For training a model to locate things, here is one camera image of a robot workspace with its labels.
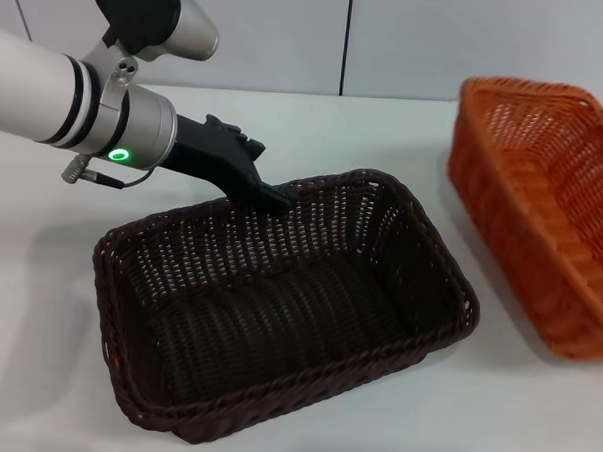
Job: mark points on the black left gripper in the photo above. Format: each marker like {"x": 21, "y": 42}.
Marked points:
{"x": 214, "y": 154}

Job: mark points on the dark brown wicker basket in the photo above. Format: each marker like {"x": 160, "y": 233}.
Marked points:
{"x": 288, "y": 310}

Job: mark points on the orange wicker basket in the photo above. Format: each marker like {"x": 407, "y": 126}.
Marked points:
{"x": 537, "y": 211}

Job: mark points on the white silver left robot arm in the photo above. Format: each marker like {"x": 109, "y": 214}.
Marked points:
{"x": 37, "y": 89}

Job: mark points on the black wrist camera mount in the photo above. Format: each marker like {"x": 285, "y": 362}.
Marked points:
{"x": 133, "y": 13}

